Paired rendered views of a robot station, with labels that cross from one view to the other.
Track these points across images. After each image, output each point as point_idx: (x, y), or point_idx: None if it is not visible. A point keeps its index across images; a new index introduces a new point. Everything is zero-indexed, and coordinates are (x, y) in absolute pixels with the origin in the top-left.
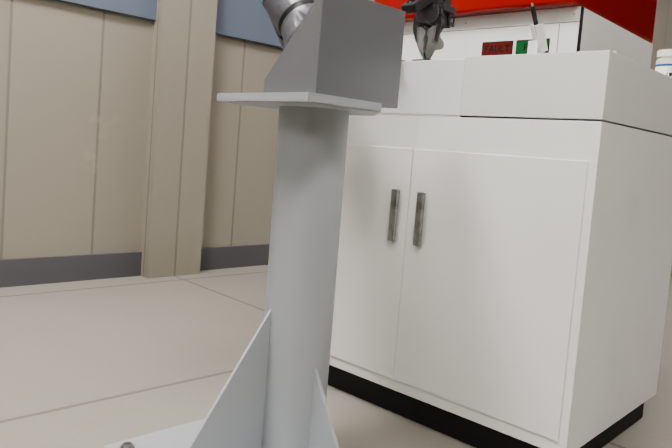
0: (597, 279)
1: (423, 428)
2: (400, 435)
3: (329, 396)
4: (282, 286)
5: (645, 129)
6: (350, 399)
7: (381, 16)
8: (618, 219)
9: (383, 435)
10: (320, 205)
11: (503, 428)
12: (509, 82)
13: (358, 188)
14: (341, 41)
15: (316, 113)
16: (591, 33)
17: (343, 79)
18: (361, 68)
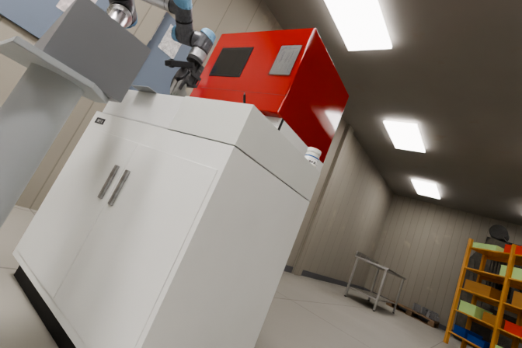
0: (200, 258)
1: (53, 346)
2: (23, 346)
3: (12, 301)
4: None
5: (276, 175)
6: (26, 308)
7: (128, 40)
8: (234, 223)
9: (8, 342)
10: (16, 134)
11: None
12: (199, 113)
13: (102, 161)
14: (84, 34)
15: (45, 72)
16: (285, 136)
17: (74, 58)
18: (96, 60)
